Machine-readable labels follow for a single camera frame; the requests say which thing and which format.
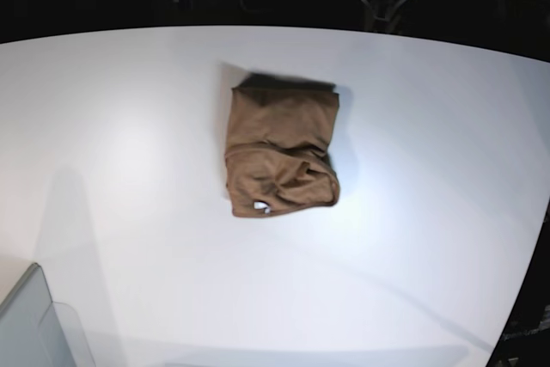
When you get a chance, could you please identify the brown t-shirt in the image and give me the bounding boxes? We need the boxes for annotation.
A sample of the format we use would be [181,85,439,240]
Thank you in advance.
[224,73,340,218]

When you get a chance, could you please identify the grey plastic bin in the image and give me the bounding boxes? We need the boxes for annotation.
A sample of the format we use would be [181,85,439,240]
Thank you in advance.
[1,263,96,366]

